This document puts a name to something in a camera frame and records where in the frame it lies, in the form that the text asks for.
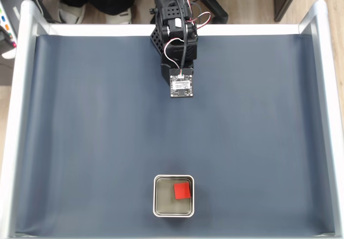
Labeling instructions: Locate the red cube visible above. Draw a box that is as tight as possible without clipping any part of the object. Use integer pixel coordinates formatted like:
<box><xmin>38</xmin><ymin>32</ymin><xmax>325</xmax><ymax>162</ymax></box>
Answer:
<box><xmin>173</xmin><ymin>182</ymin><xmax>192</xmax><ymax>200</ymax></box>

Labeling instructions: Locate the square metal tin container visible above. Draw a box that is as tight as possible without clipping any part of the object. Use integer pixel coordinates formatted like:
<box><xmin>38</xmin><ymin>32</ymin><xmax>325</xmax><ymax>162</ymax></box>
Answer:
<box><xmin>153</xmin><ymin>174</ymin><xmax>195</xmax><ymax>218</ymax></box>

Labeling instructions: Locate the person's pale shoe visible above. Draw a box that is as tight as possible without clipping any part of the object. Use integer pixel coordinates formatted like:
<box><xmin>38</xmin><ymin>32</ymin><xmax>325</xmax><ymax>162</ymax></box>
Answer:
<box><xmin>59</xmin><ymin>2</ymin><xmax>87</xmax><ymax>24</ymax></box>
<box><xmin>106</xmin><ymin>8</ymin><xmax>132</xmax><ymax>25</ymax></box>

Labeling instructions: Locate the dark blue table mat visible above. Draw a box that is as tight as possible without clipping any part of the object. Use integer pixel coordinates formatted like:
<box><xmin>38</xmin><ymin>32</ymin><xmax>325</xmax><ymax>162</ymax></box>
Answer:
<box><xmin>15</xmin><ymin>33</ymin><xmax>336</xmax><ymax>237</ymax></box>

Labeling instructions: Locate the black office chair base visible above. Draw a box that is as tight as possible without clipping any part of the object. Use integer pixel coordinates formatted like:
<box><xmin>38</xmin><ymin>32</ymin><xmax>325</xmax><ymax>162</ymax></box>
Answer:
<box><xmin>185</xmin><ymin>0</ymin><xmax>229</xmax><ymax>25</ymax></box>

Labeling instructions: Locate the white device with coloured buttons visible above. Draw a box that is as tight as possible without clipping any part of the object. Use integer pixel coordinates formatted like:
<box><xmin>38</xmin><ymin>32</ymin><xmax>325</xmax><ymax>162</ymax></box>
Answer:
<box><xmin>0</xmin><ymin>1</ymin><xmax>18</xmax><ymax>60</ymax></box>

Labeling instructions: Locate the white red servo cable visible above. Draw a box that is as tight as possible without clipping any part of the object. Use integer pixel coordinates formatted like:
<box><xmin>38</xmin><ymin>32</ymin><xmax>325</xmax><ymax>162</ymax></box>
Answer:
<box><xmin>163</xmin><ymin>37</ymin><xmax>187</xmax><ymax>69</ymax></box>

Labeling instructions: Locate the bare camera circuit board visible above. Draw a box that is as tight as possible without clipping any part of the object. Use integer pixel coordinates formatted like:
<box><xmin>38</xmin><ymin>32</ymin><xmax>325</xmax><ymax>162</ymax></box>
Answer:
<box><xmin>169</xmin><ymin>67</ymin><xmax>195</xmax><ymax>99</ymax></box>

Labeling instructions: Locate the black camera cable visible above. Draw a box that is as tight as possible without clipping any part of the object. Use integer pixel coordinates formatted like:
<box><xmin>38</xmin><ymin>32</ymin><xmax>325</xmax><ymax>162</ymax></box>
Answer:
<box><xmin>173</xmin><ymin>0</ymin><xmax>189</xmax><ymax>75</ymax></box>

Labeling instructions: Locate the red white wire bundle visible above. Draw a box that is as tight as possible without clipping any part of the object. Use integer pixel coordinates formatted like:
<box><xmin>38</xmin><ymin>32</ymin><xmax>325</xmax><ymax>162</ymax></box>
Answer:
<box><xmin>182</xmin><ymin>0</ymin><xmax>212</xmax><ymax>33</ymax></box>

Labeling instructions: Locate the aluminium table frame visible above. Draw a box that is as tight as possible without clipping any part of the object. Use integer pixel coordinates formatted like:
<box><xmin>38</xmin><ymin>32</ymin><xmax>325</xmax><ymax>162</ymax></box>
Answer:
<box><xmin>0</xmin><ymin>0</ymin><xmax>344</xmax><ymax>239</ymax></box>

